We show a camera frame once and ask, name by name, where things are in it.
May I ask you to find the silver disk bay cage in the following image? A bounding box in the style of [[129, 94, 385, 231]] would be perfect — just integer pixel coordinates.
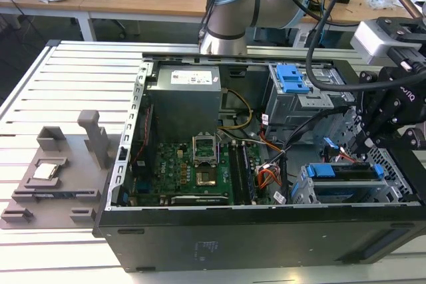
[[292, 162, 415, 205]]

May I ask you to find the black cable bundle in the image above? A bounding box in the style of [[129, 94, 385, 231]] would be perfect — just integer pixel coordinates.
[[262, 106, 349, 200]]

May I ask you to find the blue drive cage latch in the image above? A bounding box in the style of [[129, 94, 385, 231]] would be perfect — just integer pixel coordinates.
[[276, 64, 311, 94]]

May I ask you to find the square chipset chip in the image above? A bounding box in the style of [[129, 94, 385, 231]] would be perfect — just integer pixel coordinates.
[[195, 170, 218, 188]]

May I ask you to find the grey power supply box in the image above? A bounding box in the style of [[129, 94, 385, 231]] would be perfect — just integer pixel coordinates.
[[148, 65, 223, 134]]

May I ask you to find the blue disk wire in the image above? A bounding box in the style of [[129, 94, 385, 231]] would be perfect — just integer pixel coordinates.
[[323, 136, 334, 166]]

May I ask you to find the graphics card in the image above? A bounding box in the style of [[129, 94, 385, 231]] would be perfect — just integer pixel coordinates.
[[136, 194, 231, 207]]

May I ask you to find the CPU socket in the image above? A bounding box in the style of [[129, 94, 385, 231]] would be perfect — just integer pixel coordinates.
[[192, 134, 218, 168]]

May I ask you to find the green motherboard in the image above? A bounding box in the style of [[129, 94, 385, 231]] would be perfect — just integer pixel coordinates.
[[131, 130, 267, 207]]

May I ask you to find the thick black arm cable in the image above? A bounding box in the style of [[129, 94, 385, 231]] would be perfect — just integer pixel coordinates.
[[305, 0, 362, 92]]

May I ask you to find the yellow wire bundle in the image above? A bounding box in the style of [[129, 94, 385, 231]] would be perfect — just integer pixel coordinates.
[[218, 88, 254, 130]]

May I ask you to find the silver CPU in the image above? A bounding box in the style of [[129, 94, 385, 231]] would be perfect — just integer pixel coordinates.
[[31, 162, 63, 181]]

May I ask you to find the orange wire bundle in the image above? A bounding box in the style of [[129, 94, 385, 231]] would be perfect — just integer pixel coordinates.
[[256, 167, 284, 192]]

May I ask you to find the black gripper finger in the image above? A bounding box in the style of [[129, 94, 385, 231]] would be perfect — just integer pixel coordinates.
[[365, 106, 426, 152], [348, 69, 384, 159]]

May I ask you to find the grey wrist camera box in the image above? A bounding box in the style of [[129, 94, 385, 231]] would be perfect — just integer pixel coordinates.
[[349, 19, 400, 65]]

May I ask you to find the red disk wire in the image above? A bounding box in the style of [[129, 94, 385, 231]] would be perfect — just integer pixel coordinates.
[[335, 154, 367, 166]]

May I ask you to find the wooden desk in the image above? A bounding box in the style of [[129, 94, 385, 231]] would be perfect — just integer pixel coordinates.
[[79, 0, 426, 43], [0, 0, 93, 43]]

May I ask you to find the black PC case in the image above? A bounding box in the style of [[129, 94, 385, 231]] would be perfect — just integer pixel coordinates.
[[92, 51, 426, 273]]

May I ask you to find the grey parts rack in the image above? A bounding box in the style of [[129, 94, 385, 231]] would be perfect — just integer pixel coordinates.
[[0, 109, 111, 231]]

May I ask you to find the black RAM slot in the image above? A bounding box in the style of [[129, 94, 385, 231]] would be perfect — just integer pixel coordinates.
[[228, 142, 246, 205], [241, 142, 258, 204]]

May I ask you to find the silver drive cage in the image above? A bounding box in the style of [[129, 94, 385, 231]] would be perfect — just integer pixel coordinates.
[[264, 63, 355, 147]]

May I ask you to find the dark RAM stick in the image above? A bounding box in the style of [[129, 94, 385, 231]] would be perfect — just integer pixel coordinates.
[[33, 191, 96, 199]]

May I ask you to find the hard disk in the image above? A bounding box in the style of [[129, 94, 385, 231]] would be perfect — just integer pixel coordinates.
[[301, 162, 384, 182]]

